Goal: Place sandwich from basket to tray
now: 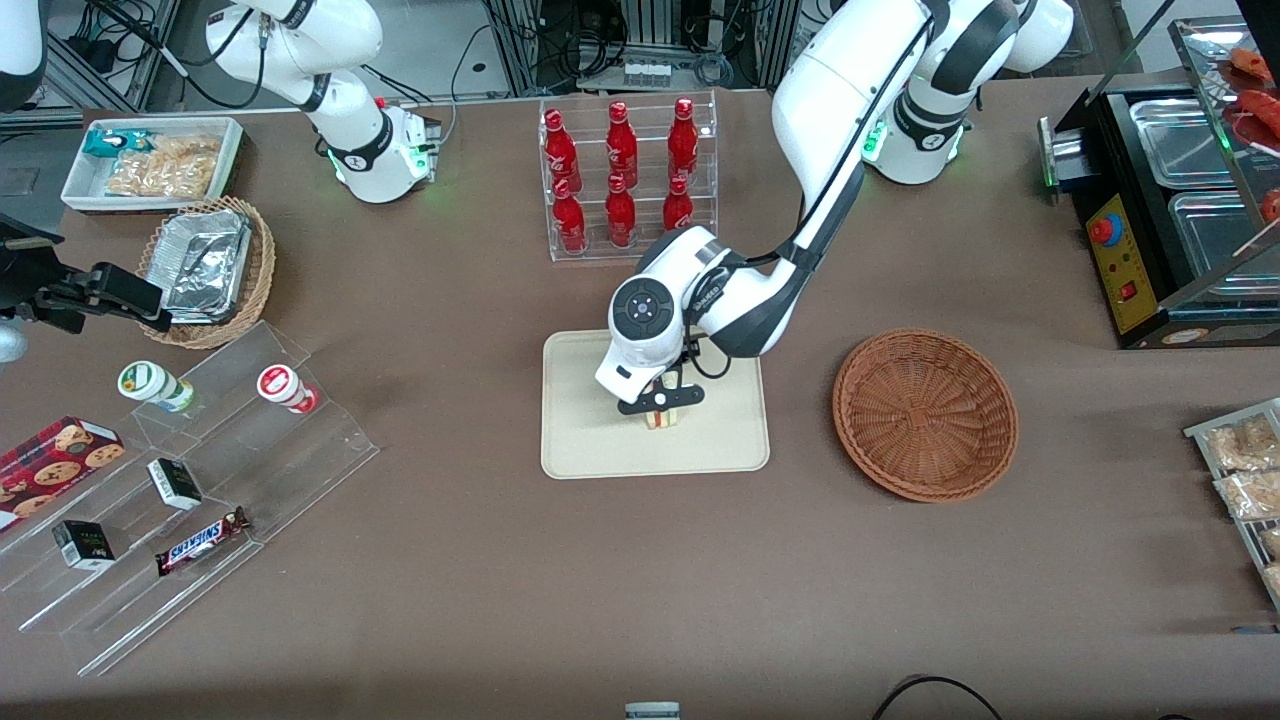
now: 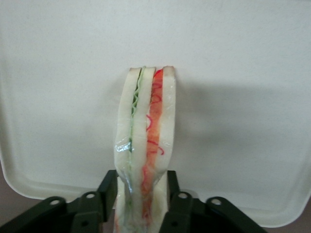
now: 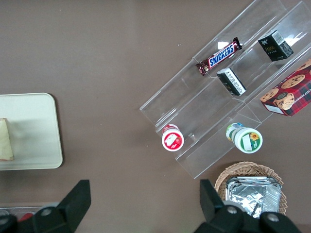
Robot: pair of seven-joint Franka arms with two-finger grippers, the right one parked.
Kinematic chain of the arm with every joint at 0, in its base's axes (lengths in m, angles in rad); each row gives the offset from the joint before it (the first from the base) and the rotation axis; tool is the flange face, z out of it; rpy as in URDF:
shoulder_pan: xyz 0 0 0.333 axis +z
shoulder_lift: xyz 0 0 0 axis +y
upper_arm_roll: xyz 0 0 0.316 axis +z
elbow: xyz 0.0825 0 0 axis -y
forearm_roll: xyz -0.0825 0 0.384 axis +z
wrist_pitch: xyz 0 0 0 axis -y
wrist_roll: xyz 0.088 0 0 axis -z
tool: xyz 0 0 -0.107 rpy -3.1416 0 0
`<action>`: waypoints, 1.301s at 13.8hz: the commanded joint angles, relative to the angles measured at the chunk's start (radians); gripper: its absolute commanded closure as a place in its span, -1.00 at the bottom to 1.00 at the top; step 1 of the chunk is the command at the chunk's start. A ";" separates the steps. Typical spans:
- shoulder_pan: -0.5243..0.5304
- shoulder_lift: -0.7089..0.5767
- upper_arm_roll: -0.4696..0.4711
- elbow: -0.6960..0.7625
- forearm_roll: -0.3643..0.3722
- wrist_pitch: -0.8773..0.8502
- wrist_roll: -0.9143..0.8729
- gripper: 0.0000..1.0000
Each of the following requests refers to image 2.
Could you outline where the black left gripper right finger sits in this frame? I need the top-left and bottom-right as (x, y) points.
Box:
(157, 169), (271, 233)

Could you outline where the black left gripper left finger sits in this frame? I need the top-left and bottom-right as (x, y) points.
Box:
(0, 169), (119, 233)

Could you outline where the triangle sandwich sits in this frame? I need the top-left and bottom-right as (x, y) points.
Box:
(112, 65), (176, 233)

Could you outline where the beige plastic tray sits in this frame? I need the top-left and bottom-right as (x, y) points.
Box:
(0, 0), (311, 229)

